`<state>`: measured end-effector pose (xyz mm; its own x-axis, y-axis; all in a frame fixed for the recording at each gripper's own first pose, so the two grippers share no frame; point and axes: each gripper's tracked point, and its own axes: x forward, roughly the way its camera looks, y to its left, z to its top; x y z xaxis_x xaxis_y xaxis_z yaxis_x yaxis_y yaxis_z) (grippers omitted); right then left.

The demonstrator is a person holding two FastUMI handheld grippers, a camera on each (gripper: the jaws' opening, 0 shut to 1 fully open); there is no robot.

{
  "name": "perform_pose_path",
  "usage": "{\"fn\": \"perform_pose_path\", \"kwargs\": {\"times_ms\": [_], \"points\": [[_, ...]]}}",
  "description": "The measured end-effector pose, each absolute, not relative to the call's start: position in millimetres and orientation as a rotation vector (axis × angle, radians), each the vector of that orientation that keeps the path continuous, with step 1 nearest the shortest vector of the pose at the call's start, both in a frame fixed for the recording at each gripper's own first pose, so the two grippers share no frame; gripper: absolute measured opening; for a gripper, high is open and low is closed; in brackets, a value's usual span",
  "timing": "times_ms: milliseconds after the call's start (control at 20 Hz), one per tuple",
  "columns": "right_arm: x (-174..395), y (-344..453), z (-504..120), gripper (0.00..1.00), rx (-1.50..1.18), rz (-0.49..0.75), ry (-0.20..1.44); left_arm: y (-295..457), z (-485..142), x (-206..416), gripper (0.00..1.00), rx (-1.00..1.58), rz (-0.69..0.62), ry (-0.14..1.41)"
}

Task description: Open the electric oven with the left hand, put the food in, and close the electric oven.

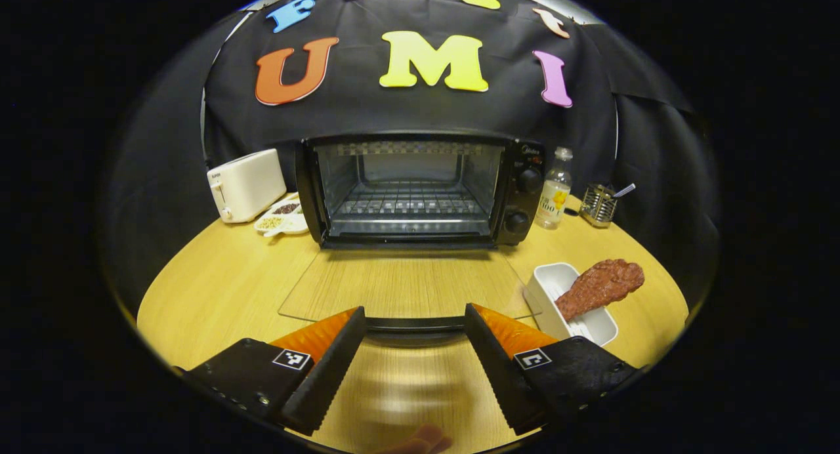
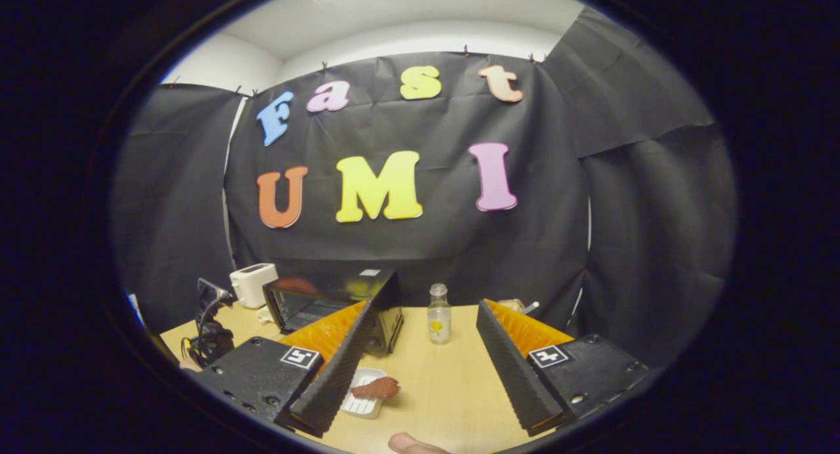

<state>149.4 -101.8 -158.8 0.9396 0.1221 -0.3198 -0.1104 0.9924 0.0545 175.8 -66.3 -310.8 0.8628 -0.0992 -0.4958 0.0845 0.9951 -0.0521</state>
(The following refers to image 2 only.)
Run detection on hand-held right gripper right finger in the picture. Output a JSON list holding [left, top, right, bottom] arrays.
[[477, 299, 650, 436]]

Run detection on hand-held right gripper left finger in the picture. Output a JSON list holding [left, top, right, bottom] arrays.
[[197, 301, 373, 440]]

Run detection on reddish brown meat piece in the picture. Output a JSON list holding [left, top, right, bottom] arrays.
[[350, 377, 400, 400]]

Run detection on black electric oven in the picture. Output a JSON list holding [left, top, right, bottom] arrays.
[[262, 268, 405, 356]]

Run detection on white plastic tray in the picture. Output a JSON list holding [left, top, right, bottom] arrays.
[[340, 367, 388, 420]]

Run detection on white toaster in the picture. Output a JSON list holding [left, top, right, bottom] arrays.
[[229, 263, 279, 309]]

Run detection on clear glass bottle yellow label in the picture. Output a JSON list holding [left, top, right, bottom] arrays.
[[427, 283, 452, 345]]

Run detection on black backdrop cloth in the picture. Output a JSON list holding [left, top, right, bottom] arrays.
[[112, 7, 737, 369]]

